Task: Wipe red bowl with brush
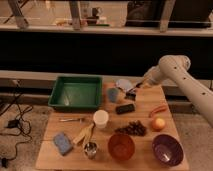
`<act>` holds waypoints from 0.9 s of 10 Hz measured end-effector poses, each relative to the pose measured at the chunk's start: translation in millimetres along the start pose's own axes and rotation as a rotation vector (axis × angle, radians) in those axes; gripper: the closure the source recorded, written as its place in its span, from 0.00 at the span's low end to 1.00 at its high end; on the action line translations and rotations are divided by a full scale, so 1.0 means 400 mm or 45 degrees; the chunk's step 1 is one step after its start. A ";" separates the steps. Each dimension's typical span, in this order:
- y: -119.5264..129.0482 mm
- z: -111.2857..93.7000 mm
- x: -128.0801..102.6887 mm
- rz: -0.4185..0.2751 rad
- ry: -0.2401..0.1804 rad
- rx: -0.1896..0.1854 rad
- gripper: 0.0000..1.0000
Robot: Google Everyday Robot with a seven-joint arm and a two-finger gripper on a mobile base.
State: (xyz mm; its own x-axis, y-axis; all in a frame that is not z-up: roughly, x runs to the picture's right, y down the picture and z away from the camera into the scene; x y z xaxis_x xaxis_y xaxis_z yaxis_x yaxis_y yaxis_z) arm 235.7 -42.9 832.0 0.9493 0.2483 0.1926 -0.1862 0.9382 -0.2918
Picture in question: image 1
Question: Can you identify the black dish brush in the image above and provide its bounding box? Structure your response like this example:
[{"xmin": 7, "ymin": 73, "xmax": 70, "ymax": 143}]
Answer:
[{"xmin": 125, "ymin": 83, "xmax": 141, "ymax": 101}]

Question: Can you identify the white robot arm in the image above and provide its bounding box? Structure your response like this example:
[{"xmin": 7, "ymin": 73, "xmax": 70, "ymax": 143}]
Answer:
[{"xmin": 142, "ymin": 55, "xmax": 213, "ymax": 127}]

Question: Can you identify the red bowl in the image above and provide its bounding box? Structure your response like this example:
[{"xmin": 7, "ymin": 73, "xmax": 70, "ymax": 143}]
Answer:
[{"xmin": 108, "ymin": 133, "xmax": 135, "ymax": 161}]

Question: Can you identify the purple bowl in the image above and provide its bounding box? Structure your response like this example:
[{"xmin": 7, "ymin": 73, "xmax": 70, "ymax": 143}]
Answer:
[{"xmin": 152, "ymin": 134, "xmax": 184, "ymax": 167}]

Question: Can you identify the black rectangular block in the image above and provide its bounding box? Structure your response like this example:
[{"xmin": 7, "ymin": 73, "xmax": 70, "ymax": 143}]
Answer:
[{"xmin": 115, "ymin": 104, "xmax": 135, "ymax": 114}]

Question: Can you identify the blue grey cup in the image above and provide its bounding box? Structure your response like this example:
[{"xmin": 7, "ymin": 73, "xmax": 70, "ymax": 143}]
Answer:
[{"xmin": 107, "ymin": 88, "xmax": 119, "ymax": 103}]

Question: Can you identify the orange fruit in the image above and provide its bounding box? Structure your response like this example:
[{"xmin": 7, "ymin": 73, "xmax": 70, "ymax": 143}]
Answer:
[{"xmin": 151, "ymin": 118, "xmax": 166, "ymax": 131}]

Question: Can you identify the bunch of dark grapes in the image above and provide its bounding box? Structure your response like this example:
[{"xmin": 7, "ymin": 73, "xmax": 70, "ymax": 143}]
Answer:
[{"xmin": 115, "ymin": 120, "xmax": 147, "ymax": 136}]

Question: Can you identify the white paper cup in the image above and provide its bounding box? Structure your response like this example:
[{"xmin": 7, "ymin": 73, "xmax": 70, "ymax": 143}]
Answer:
[{"xmin": 93, "ymin": 110, "xmax": 109, "ymax": 129}]

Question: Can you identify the banana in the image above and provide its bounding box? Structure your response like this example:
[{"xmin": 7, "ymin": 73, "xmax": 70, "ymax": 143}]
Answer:
[{"xmin": 73, "ymin": 123, "xmax": 95, "ymax": 147}]

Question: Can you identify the green plastic tray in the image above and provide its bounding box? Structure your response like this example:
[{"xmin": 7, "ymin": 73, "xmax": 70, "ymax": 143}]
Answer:
[{"xmin": 48, "ymin": 76, "xmax": 102, "ymax": 111}]

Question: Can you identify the small metal cup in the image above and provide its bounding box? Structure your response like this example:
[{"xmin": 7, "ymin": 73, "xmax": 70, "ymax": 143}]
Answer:
[{"xmin": 84, "ymin": 142, "xmax": 97, "ymax": 159}]

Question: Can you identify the metal fork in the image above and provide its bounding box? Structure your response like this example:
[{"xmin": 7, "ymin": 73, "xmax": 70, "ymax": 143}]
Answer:
[{"xmin": 59, "ymin": 117, "xmax": 85, "ymax": 122}]

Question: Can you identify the blue sponge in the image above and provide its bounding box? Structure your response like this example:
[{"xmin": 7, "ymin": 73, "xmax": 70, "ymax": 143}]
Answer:
[{"xmin": 53, "ymin": 132, "xmax": 73, "ymax": 156}]

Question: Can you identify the black power cable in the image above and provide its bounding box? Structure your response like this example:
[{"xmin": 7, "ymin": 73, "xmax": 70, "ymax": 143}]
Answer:
[{"xmin": 0, "ymin": 83, "xmax": 34, "ymax": 168}]

